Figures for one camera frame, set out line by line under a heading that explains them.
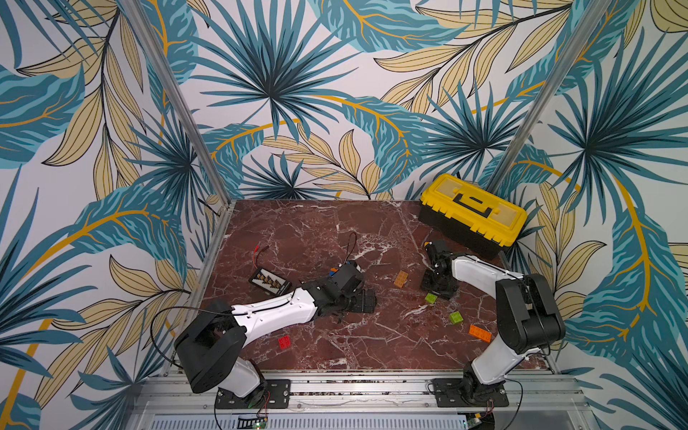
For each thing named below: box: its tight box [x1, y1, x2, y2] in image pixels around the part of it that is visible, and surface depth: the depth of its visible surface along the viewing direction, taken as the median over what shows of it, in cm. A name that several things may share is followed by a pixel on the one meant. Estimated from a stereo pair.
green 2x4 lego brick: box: [449, 310, 465, 325], surface depth 89 cm
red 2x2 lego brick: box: [277, 335, 292, 351], surface depth 83 cm
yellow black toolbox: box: [418, 172, 529, 261], surface depth 98 cm
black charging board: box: [248, 266, 293, 296], surface depth 97 cm
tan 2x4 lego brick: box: [393, 269, 409, 289], surface depth 98 cm
